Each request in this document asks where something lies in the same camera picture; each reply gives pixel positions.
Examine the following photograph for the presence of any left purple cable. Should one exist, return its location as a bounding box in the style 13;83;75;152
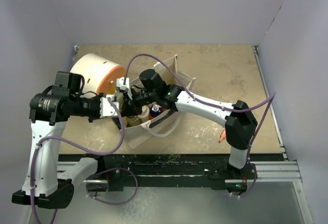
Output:
30;97;139;224

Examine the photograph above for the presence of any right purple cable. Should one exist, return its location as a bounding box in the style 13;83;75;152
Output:
125;53;277;199

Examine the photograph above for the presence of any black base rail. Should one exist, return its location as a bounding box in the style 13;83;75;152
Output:
57;152;258;193

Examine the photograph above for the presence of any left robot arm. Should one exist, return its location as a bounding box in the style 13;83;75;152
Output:
11;71;106;209

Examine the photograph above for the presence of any white bottle beige cap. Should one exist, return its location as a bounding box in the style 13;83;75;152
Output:
138;106;150;123

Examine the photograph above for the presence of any white round container orange lid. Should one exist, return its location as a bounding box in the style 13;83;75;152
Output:
70;53;126;97

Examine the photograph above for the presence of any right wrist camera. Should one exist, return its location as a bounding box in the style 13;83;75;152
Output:
115;77;131;93

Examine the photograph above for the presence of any small square bottle dark cap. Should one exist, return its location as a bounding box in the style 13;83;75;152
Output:
127;116;141;127

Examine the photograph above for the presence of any canvas tote bag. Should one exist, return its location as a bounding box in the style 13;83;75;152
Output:
124;55;196;149

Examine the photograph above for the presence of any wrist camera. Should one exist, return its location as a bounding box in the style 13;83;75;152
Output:
99;94;119;118
115;77;131;93

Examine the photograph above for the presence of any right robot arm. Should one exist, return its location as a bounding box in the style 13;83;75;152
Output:
116;69;258;178

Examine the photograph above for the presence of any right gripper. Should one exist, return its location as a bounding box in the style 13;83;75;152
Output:
120;88;158;118

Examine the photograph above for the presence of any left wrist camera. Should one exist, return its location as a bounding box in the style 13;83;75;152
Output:
99;94;119;118

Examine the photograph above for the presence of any purple cable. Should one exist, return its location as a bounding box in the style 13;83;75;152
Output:
125;53;277;199
30;97;139;224

